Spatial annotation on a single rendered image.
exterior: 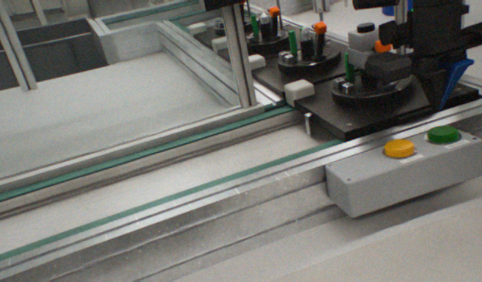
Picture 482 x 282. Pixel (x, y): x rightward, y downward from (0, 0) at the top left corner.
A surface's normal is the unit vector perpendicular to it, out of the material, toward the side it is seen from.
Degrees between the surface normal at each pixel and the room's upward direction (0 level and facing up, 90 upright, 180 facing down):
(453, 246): 0
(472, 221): 0
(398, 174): 90
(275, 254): 0
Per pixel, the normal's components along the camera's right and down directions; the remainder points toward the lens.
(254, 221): 0.33, 0.33
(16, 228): -0.18, -0.90
